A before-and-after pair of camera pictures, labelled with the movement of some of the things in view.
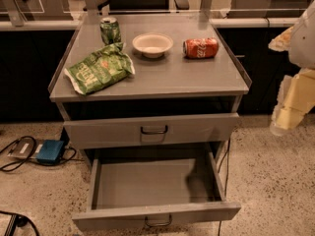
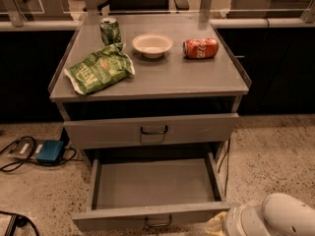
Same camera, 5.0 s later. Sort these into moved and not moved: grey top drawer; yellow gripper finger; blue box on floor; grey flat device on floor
Moved: yellow gripper finger
Not moved: blue box on floor; grey top drawer; grey flat device on floor
